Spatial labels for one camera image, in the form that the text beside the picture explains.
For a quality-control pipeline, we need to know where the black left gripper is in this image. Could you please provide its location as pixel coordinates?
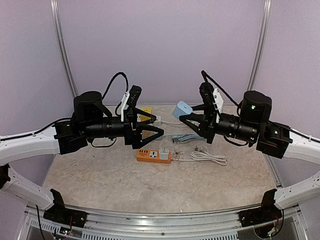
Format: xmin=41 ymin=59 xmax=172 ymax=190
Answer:
xmin=83 ymin=107 xmax=164 ymax=149

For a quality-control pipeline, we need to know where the yellow cube socket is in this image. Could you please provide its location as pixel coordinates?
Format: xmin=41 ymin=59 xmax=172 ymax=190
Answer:
xmin=139 ymin=106 xmax=153 ymax=122

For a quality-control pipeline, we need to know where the white power strip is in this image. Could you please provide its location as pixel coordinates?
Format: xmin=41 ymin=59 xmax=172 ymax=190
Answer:
xmin=152 ymin=115 xmax=187 ymax=128

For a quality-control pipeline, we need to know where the blue plug adapter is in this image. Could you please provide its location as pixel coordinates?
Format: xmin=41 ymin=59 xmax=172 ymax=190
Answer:
xmin=172 ymin=100 xmax=193 ymax=119

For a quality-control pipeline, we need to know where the blue power strip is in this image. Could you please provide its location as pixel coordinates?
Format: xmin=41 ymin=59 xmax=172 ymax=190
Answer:
xmin=155 ymin=133 xmax=205 ymax=144

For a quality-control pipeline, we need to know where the orange power strip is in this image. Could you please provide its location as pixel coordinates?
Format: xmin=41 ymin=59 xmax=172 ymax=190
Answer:
xmin=135 ymin=144 xmax=228 ymax=166

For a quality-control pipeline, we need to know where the white charger with cable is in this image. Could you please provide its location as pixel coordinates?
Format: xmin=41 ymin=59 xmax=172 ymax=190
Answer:
xmin=158 ymin=148 xmax=181 ymax=162

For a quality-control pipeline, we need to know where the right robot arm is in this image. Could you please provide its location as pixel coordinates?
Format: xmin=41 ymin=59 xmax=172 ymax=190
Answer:
xmin=173 ymin=89 xmax=320 ymax=164

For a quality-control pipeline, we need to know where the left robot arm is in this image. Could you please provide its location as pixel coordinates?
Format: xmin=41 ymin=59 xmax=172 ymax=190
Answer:
xmin=0 ymin=86 xmax=164 ymax=223

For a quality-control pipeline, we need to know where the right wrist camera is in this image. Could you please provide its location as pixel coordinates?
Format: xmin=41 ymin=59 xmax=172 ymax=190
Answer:
xmin=199 ymin=82 xmax=221 ymax=116

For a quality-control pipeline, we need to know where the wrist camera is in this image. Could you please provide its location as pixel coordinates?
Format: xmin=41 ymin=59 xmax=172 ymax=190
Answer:
xmin=120 ymin=85 xmax=142 ymax=122
xmin=199 ymin=82 xmax=221 ymax=116

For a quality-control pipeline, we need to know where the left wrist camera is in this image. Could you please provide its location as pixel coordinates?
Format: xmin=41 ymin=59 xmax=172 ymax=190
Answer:
xmin=120 ymin=85 xmax=142 ymax=122

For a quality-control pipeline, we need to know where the front aluminium rail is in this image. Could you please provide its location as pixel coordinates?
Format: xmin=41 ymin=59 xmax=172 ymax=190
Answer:
xmin=23 ymin=197 xmax=308 ymax=240

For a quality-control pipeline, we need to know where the right aluminium frame post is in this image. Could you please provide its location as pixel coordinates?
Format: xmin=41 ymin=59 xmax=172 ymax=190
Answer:
xmin=246 ymin=0 xmax=272 ymax=91

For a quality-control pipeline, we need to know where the aluminium frame post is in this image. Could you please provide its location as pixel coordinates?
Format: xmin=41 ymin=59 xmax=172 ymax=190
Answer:
xmin=246 ymin=0 xmax=272 ymax=91
xmin=49 ymin=0 xmax=79 ymax=99

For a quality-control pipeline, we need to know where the left aluminium frame post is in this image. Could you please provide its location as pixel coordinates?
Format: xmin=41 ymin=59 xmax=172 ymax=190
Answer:
xmin=49 ymin=0 xmax=79 ymax=99

